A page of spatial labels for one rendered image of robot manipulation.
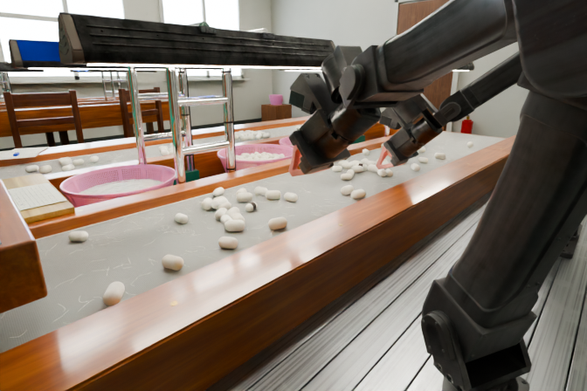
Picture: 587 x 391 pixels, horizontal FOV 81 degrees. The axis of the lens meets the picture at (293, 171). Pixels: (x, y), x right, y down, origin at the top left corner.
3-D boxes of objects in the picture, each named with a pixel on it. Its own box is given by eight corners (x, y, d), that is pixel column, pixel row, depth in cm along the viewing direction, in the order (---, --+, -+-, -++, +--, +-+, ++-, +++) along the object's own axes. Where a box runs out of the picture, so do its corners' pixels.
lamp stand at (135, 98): (200, 181, 116) (189, 40, 104) (140, 195, 103) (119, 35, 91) (174, 170, 129) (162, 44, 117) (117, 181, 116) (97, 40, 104)
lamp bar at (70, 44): (342, 67, 91) (343, 38, 89) (72, 63, 49) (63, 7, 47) (320, 68, 97) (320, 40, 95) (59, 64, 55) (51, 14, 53)
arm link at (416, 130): (401, 128, 86) (422, 111, 81) (409, 122, 90) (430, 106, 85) (419, 149, 85) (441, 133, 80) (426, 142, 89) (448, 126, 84)
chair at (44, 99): (36, 236, 225) (4, 94, 200) (28, 216, 256) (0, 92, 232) (109, 218, 253) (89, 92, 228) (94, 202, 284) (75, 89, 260)
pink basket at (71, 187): (193, 195, 103) (190, 165, 100) (154, 236, 77) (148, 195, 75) (107, 194, 104) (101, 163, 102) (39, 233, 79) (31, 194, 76)
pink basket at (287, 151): (307, 173, 127) (307, 147, 124) (273, 195, 103) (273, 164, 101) (245, 165, 137) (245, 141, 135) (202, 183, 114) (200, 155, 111)
